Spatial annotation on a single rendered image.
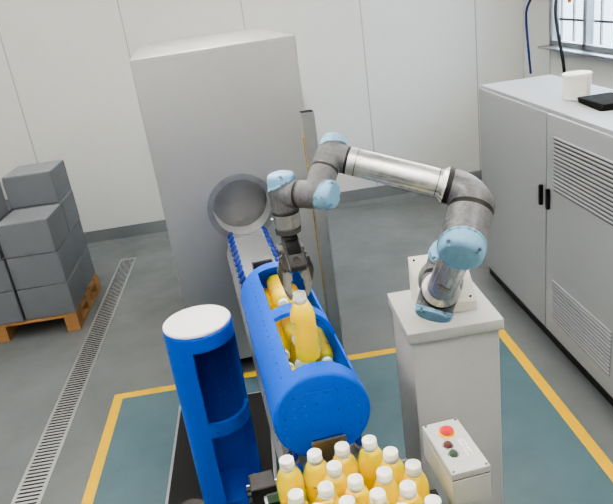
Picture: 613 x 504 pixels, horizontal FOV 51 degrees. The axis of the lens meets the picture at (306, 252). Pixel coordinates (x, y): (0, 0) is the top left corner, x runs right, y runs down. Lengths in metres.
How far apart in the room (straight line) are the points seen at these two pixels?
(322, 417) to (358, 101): 5.28
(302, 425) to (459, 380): 0.63
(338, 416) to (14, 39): 5.74
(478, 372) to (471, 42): 5.21
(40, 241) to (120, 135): 2.10
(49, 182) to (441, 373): 3.90
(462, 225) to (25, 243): 4.05
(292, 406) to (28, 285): 3.74
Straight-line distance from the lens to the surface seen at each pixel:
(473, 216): 1.64
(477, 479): 1.72
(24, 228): 5.18
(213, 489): 3.01
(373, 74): 6.89
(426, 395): 2.28
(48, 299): 5.37
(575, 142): 3.57
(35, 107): 7.09
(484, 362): 2.28
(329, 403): 1.88
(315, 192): 1.65
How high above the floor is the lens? 2.21
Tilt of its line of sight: 22 degrees down
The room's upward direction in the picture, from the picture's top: 8 degrees counter-clockwise
